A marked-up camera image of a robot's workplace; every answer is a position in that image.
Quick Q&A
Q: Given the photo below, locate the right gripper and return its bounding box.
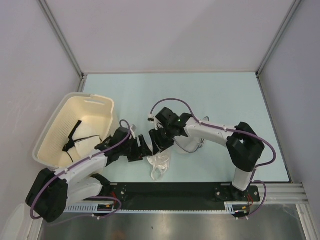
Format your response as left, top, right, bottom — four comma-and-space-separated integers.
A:
149, 125, 175, 156

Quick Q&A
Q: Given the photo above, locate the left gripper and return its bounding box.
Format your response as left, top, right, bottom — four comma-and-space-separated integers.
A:
119, 134, 153, 162

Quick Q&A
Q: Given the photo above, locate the white satin bra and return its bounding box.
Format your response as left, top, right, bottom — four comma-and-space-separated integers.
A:
146, 149, 172, 181

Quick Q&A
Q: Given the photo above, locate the white mesh laundry bag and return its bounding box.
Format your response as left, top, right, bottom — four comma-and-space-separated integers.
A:
173, 116, 210, 154

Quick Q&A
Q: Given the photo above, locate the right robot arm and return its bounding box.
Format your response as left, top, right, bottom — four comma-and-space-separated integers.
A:
148, 107, 265, 201

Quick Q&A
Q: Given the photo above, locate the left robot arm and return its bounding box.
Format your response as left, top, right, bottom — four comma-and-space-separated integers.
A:
25, 127, 158, 223

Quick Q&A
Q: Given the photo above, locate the cream plastic laundry basket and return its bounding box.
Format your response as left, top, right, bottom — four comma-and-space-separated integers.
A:
32, 92, 119, 169

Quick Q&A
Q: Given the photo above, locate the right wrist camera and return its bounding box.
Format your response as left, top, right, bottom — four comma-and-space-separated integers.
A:
147, 113, 157, 123

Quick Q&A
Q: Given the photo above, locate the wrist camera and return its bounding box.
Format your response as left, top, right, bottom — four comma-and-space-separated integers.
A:
147, 113, 157, 123
130, 124, 137, 132

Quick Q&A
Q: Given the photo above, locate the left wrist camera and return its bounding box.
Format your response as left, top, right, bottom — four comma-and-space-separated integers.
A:
130, 124, 137, 132

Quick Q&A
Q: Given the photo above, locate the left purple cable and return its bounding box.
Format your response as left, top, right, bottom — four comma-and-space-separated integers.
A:
29, 120, 133, 221

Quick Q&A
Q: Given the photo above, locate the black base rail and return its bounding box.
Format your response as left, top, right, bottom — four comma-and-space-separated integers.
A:
65, 182, 262, 214

